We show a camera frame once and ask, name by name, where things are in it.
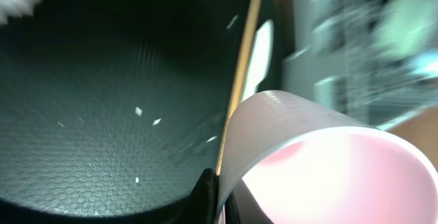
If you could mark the light blue plastic cup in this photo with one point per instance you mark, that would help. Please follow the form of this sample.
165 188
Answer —
424 64

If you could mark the wooden chopstick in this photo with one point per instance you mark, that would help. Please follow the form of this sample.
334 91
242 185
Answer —
241 70

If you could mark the white plastic knife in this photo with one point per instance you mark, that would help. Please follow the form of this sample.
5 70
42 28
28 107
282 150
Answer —
259 59

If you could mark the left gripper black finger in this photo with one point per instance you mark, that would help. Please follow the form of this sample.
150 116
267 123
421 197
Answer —
200 206

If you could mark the pale green bowl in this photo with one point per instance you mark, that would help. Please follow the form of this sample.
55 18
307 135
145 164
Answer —
406 28

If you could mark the round black tray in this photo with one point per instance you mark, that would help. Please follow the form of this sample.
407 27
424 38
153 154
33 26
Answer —
112 109

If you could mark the pink plastic cup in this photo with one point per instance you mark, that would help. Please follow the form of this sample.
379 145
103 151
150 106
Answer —
305 163

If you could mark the grey plastic dishwasher rack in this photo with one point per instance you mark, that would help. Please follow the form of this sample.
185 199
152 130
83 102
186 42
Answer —
335 65

